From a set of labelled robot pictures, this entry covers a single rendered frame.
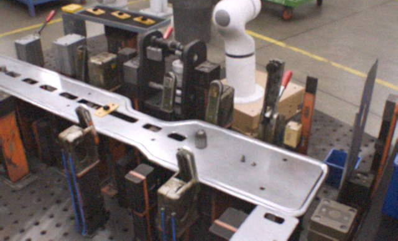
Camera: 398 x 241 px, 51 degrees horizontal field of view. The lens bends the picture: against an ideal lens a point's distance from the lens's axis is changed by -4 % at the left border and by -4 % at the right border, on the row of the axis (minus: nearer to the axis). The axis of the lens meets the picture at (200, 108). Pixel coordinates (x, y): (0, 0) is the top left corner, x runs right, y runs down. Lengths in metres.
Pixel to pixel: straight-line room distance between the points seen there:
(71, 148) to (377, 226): 0.75
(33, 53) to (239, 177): 1.07
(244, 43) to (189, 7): 2.65
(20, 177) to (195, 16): 3.06
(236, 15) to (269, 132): 0.55
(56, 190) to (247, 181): 0.74
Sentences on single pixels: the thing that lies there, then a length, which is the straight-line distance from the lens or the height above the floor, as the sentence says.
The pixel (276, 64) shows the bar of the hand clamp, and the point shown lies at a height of 1.21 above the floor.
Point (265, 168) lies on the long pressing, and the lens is 1.09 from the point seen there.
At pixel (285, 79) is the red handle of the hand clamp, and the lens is 1.22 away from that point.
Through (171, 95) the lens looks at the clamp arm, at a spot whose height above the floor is 1.04.
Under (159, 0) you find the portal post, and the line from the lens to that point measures 5.41.
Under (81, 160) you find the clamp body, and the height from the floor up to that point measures 0.96.
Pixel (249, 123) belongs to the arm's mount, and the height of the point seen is 0.76.
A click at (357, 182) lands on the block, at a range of 0.97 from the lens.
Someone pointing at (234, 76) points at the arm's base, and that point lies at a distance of 1.74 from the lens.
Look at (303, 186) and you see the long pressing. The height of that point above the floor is 1.00.
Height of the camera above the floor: 1.66
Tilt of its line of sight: 30 degrees down
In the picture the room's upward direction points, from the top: straight up
